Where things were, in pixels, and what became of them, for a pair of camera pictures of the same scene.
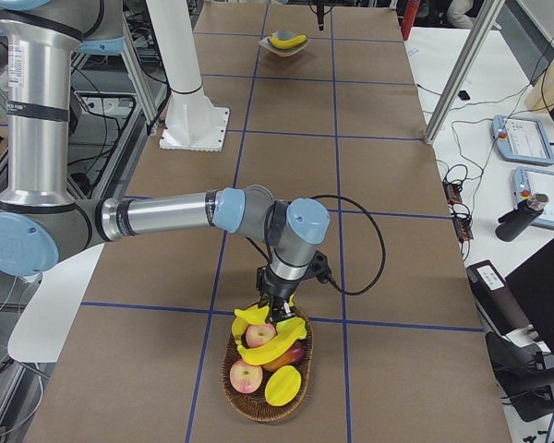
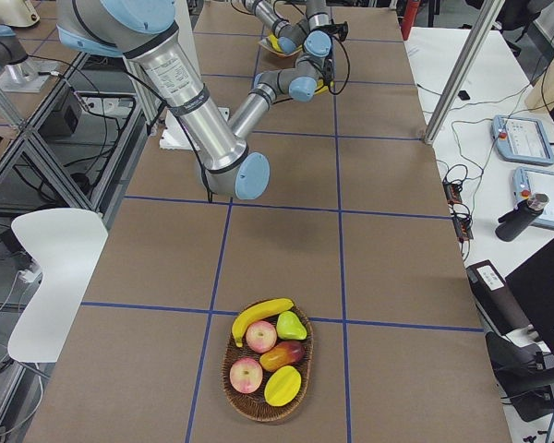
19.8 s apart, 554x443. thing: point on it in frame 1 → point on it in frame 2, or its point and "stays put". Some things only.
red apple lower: [246, 377] stays put
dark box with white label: [495, 298] stays put
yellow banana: [289, 330] → [324, 89]
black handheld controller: [513, 221] stays put
